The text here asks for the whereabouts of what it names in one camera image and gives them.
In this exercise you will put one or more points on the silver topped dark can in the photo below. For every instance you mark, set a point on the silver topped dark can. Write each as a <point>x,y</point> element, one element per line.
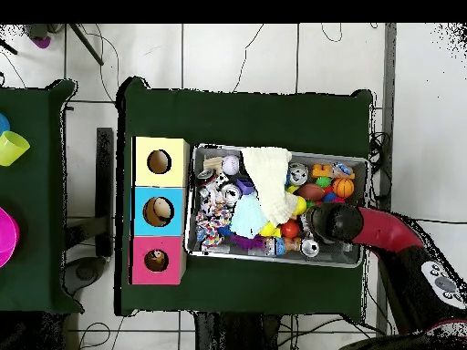
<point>310,248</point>

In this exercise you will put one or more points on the black tripod leg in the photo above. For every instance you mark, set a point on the black tripod leg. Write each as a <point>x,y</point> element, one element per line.
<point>86,44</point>

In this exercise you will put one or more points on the orange toy basketball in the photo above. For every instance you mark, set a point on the orange toy basketball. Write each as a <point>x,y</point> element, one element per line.
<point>343,187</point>

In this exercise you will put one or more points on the silver crushed can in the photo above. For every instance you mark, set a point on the silver crushed can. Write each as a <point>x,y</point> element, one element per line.
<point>206,176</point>

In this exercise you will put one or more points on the pink disc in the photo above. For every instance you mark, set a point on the pink disc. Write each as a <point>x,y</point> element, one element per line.
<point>6,233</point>

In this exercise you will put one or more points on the small purple bottle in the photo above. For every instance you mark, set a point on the small purple bottle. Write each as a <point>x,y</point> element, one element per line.
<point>40,41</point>

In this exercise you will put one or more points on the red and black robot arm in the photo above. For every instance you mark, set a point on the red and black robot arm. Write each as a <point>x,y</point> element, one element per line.
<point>394,233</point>

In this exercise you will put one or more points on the open silver can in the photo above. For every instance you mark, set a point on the open silver can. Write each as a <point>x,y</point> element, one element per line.
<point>232,193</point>

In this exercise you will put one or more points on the green side table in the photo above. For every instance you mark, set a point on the green side table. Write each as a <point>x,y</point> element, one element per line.
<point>44,197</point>

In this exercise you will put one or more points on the small red ball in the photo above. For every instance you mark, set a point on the small red ball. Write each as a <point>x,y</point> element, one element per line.
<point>290,230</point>

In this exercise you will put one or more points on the wooden box with three holes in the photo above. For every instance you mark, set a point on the wooden box with three holes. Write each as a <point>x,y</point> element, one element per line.
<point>159,211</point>

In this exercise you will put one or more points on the blue disc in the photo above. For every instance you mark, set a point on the blue disc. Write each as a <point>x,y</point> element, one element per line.
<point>2,124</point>

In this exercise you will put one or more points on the cream knitted cloth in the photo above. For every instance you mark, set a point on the cream knitted cloth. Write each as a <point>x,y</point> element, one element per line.
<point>270,182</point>

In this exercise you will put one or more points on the plain yellow ball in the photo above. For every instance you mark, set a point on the plain yellow ball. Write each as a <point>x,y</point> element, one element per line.
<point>300,206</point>

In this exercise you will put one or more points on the brown toy football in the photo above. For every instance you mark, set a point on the brown toy football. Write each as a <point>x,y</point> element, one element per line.
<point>311,192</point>

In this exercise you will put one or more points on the lime green cup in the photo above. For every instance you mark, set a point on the lime green cup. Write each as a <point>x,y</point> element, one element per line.
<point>11,148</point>

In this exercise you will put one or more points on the white toy baseball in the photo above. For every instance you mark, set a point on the white toy baseball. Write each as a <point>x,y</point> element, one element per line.
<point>230,165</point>

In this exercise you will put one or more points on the mint green knitted cloth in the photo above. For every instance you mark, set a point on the mint green knitted cloth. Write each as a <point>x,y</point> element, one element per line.
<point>249,217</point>

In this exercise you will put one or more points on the yellow smiley ball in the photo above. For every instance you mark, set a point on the yellow smiley ball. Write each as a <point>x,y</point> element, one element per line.
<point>268,230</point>

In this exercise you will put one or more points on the dark green table cloth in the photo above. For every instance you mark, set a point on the dark green table cloth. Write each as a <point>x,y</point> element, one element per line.
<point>241,117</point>

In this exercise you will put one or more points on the shallow clear mesh bin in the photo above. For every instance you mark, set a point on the shallow clear mesh bin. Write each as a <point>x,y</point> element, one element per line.
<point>219,254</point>

